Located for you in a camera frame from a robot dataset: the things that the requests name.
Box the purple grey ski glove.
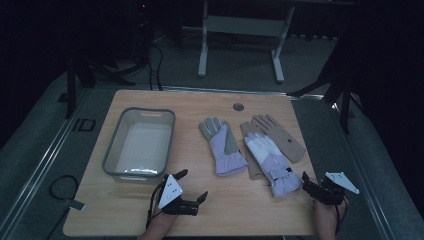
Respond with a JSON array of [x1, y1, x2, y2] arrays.
[[198, 116, 250, 177]]

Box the black looped floor cable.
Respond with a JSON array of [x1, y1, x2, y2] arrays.
[[48, 174, 80, 202]]

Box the white metal desk frame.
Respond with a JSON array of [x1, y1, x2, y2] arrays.
[[197, 0, 296, 84]]

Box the hand-held gripper cable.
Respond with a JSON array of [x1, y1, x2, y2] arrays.
[[145, 183, 166, 230], [334, 195, 350, 235]]

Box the left hand-held gripper cable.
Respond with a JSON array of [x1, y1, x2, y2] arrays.
[[145, 183, 166, 230]]

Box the person's left hand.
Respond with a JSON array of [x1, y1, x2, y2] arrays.
[[150, 199, 181, 230]]

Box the person's right hand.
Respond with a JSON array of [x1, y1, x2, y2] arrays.
[[312, 195, 350, 232]]

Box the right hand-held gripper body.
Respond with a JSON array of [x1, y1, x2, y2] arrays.
[[309, 171, 361, 206]]

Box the black tripod stand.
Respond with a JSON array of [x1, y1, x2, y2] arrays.
[[57, 49, 136, 120]]

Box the black hanging cables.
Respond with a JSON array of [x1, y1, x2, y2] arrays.
[[145, 42, 165, 92]]

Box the black stand with slanted legs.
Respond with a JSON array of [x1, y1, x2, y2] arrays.
[[287, 33, 365, 135]]

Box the right hand-held gripper cable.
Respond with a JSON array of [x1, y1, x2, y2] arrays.
[[334, 195, 350, 235]]

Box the plain beige knit glove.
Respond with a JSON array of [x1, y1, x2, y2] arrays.
[[239, 121, 268, 181]]

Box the grey plastic basin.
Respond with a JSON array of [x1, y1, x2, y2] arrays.
[[102, 107, 177, 184]]

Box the black floor bracket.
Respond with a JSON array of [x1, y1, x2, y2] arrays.
[[71, 117, 97, 132]]

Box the grey flat tag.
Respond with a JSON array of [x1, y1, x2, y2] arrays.
[[61, 198, 86, 212]]

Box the beige knit glove with button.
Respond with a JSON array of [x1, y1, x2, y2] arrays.
[[250, 114, 307, 164]]

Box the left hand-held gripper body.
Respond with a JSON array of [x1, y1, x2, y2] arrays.
[[157, 174, 202, 217]]

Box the dark equipment with red light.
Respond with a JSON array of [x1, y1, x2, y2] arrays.
[[132, 0, 155, 68]]

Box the purple white ski glove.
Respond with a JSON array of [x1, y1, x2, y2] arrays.
[[243, 131, 304, 199]]

